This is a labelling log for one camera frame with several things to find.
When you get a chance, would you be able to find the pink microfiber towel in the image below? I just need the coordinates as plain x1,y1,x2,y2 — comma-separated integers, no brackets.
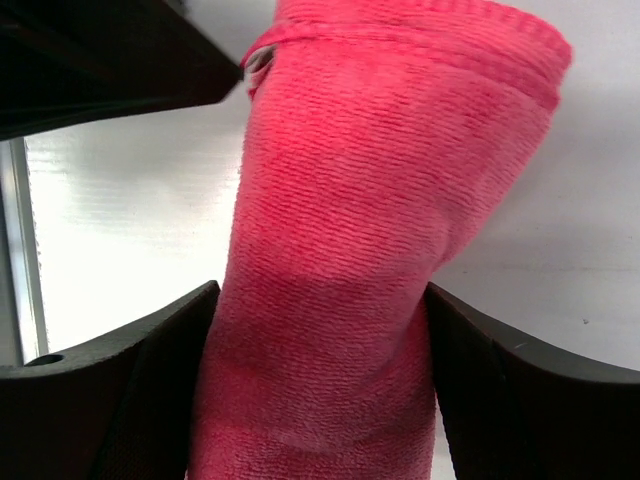
187,1,572,479

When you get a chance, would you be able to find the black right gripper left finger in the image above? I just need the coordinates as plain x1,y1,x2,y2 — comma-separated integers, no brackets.
1,281,220,480

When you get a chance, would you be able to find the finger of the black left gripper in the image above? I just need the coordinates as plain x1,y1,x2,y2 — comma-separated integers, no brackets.
1,0,243,140

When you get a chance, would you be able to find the aluminium front rail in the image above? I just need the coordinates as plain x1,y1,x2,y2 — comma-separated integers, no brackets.
1,138,49,366

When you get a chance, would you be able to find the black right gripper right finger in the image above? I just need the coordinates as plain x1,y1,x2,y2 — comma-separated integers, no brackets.
424,285,639,479

